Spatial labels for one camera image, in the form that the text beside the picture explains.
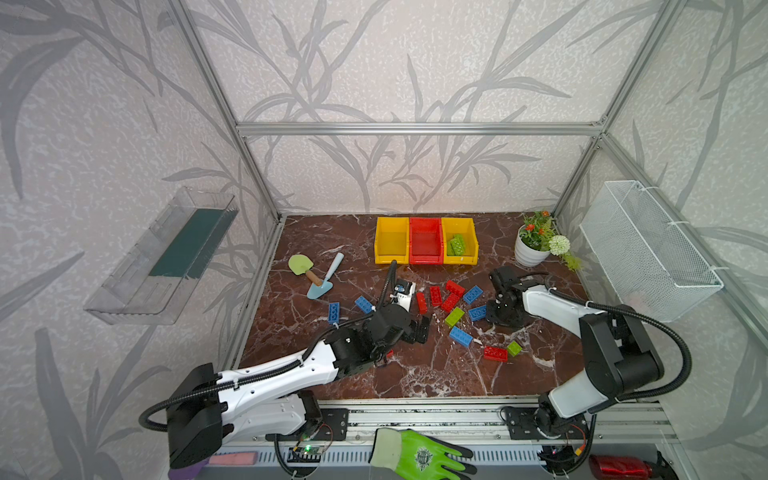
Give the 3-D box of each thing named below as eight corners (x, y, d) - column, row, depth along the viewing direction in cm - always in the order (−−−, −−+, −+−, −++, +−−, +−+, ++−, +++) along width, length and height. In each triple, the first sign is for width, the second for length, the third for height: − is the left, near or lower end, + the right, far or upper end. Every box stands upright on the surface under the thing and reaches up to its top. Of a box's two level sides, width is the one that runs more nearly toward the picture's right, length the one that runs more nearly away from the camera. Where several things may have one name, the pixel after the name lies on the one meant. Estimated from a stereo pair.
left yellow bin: (375, 268, 107) (373, 254, 101) (378, 231, 119) (376, 216, 112) (409, 268, 107) (410, 254, 101) (409, 231, 119) (409, 216, 112)
